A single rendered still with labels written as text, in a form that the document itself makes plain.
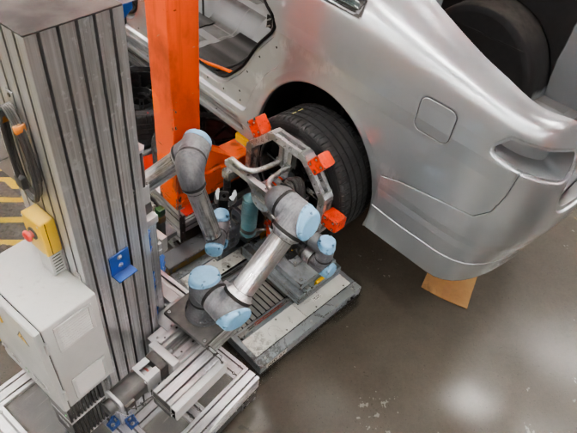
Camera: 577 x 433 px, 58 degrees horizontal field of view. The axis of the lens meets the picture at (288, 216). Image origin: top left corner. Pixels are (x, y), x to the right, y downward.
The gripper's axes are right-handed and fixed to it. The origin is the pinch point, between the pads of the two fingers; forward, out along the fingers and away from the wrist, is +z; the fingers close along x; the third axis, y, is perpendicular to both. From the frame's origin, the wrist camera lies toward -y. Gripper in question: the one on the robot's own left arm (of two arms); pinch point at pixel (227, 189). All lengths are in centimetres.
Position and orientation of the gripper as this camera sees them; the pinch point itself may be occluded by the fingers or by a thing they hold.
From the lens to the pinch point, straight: 258.0
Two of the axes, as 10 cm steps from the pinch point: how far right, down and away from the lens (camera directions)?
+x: 9.9, 0.9, 0.7
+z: 0.1, -7.0, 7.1
